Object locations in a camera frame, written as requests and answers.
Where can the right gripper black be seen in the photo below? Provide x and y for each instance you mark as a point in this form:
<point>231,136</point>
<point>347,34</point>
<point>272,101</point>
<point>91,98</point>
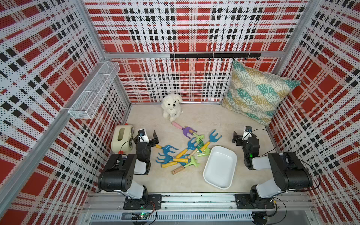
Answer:
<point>239,138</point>

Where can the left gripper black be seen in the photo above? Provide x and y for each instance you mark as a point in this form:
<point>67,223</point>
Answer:
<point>151,141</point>

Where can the light green fork wooden handle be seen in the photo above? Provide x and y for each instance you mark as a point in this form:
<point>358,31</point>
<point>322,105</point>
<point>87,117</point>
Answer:
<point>205,152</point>

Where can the dark green rake wooden handle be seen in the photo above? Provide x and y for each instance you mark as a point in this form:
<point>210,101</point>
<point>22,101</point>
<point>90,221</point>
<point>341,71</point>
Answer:
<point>199,146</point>

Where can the white plastic storage box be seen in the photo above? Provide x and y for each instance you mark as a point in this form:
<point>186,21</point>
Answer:
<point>220,167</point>

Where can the light green rake wooden handle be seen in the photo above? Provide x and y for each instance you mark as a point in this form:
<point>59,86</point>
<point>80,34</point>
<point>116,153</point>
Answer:
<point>193,162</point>

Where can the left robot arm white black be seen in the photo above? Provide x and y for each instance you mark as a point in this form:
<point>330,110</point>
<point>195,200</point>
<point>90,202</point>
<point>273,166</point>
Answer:
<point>117,176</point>

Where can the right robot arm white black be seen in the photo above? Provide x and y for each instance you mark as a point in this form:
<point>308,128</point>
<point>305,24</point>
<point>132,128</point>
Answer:
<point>288,172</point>

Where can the light green rake near purple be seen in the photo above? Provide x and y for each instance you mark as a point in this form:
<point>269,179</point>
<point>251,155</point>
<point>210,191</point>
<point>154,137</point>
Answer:
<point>199,138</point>

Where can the cream retro toaster toy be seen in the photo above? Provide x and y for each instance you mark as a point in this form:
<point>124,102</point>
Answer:
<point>122,139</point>

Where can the white plush dog toy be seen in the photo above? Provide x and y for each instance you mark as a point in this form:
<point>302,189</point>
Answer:
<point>171,105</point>

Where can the teal yellow patterned pillow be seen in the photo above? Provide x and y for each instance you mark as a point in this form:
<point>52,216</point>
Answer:
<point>256,94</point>

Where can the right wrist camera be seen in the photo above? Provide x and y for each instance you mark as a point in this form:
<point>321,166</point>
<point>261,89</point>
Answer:
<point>247,133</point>

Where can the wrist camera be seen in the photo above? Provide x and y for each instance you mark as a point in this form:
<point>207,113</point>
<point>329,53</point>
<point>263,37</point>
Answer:
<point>142,136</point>
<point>247,133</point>

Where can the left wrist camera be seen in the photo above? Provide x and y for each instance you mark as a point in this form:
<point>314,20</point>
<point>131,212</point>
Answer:
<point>142,136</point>

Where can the purple rake pink handle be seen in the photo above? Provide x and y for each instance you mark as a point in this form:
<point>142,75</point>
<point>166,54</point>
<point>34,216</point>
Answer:
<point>187,131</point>

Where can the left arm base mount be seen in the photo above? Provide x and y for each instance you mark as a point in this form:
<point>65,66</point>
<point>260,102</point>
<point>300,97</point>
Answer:
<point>146,202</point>

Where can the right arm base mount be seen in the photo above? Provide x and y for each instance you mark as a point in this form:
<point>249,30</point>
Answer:
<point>253,201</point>

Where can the white wire mesh shelf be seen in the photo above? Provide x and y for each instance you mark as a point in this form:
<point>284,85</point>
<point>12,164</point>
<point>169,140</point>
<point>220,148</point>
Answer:
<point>87,104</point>

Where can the black wall hook rail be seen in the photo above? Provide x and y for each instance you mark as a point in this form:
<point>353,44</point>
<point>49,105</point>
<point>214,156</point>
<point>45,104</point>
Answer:
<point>245,55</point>

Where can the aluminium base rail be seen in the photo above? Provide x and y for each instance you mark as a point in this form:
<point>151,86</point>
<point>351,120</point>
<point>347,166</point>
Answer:
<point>198,208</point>

